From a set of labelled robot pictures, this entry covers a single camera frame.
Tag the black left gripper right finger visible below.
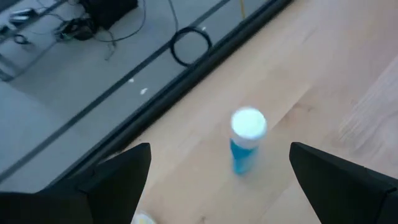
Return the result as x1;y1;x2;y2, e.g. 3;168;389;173
289;142;398;224

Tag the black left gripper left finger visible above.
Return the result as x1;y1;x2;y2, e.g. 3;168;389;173
58;142;152;224

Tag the blue bottle white cap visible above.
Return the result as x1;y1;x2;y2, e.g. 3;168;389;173
229;106;268;175

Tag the black equipment box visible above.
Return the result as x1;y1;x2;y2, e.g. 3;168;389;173
79;0;139;30

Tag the black table frame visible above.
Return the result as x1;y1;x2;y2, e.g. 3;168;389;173
46;0;295;190

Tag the coiled black cable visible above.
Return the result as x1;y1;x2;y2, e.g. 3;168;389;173
167;0;214;68

